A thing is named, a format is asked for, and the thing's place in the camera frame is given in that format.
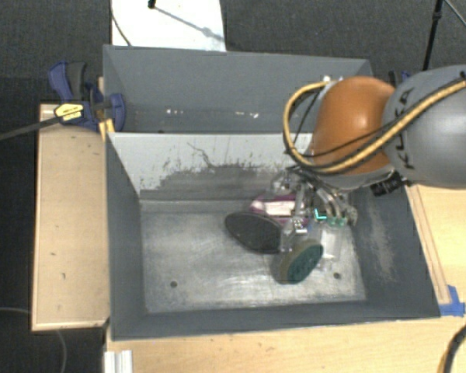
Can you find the black oval brush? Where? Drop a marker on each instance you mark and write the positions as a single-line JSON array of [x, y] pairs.
[[252, 232]]

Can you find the green round scrub sponge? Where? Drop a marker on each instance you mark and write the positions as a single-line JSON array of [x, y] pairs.
[[301, 263]]

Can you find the purple and white packet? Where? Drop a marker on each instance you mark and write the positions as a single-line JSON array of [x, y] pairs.
[[273, 207]]

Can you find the grey metal bin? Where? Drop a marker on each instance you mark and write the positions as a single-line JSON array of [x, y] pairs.
[[202, 255]]

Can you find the clear glass cup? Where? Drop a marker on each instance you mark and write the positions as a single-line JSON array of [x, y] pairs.
[[333, 243]]

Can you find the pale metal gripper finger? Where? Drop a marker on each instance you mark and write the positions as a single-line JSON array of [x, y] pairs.
[[291, 235], [310, 234]]

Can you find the black cylinder on white bracket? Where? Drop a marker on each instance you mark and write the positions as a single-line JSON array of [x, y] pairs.
[[388, 185]]

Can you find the pale wood board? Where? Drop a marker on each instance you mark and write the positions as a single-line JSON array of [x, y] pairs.
[[71, 224]]

